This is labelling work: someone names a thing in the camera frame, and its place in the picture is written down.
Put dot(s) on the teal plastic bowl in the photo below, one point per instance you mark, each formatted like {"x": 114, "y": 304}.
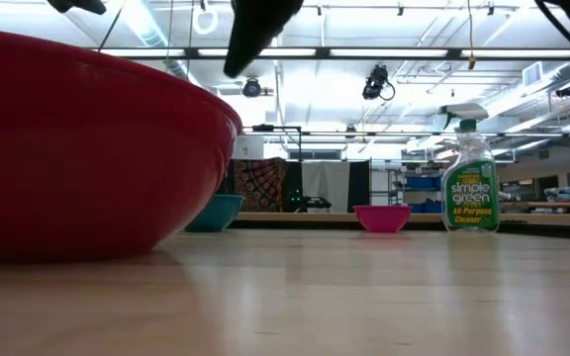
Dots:
{"x": 218, "y": 215}

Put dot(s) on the small pink plastic bowl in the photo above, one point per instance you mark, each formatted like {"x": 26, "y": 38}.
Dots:
{"x": 383, "y": 218}

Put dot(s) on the black metal frame stand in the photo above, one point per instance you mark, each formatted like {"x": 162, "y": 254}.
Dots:
{"x": 292, "y": 129}

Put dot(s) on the wooden background table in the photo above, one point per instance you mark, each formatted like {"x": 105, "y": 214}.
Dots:
{"x": 537, "y": 218}

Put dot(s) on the large red plastic bowl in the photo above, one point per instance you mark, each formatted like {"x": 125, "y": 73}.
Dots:
{"x": 82, "y": 163}

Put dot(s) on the white hanging cloth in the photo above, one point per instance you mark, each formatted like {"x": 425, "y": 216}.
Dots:
{"x": 325, "y": 180}

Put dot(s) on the round black hanging camera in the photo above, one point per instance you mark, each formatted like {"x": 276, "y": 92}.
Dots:
{"x": 252, "y": 88}

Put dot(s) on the black ceiling camera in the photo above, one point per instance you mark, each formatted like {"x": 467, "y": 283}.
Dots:
{"x": 568, "y": 91}

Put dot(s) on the white cylindrical container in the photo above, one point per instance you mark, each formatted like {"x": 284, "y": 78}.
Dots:
{"x": 250, "y": 147}

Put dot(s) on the patterned tapestry cloth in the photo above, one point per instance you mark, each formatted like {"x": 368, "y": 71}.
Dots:
{"x": 260, "y": 183}

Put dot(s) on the simple green cleaner spray bottle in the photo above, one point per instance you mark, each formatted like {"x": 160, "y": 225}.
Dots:
{"x": 470, "y": 198}

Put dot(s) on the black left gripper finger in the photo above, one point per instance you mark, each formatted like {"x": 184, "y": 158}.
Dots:
{"x": 255, "y": 34}
{"x": 79, "y": 5}

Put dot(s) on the blue storage bin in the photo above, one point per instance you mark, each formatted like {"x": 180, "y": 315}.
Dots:
{"x": 423, "y": 183}
{"x": 428, "y": 207}

